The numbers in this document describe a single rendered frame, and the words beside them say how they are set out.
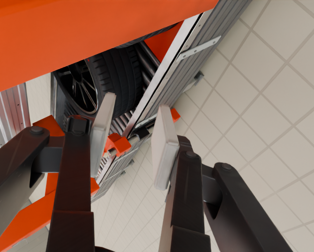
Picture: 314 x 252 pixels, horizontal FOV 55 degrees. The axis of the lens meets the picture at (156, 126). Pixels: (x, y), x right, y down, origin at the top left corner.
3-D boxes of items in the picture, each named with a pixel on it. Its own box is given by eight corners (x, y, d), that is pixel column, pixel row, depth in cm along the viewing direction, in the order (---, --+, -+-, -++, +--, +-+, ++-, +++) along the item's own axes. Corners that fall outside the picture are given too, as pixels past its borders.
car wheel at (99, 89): (142, 129, 182) (109, 148, 171) (83, 75, 215) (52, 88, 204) (145, 29, 134) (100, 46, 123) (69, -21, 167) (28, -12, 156)
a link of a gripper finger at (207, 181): (179, 173, 15) (237, 184, 15) (171, 132, 19) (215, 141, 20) (172, 198, 15) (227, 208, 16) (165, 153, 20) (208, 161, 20)
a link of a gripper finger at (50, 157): (79, 182, 15) (15, 170, 14) (94, 139, 19) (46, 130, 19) (83, 155, 14) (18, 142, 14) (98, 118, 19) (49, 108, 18)
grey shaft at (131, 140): (176, 106, 183) (107, 146, 159) (182, 113, 182) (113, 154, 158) (171, 113, 191) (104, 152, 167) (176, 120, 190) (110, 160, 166)
